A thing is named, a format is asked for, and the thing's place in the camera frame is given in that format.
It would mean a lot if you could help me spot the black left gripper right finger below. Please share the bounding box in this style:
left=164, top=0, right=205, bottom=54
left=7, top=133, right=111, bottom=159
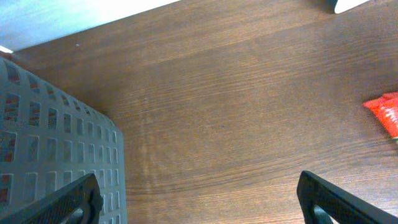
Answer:
left=297, top=170, right=397, bottom=223

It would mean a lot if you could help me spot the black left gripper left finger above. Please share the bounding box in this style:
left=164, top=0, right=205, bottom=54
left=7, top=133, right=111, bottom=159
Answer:
left=1, top=173, right=103, bottom=224

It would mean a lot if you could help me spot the orange spaghetti packet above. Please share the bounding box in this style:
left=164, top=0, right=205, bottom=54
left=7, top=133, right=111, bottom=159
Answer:
left=363, top=92, right=397, bottom=143

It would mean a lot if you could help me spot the grey plastic mesh basket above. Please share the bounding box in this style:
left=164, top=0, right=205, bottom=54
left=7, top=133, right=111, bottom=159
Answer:
left=1, top=58, right=127, bottom=223

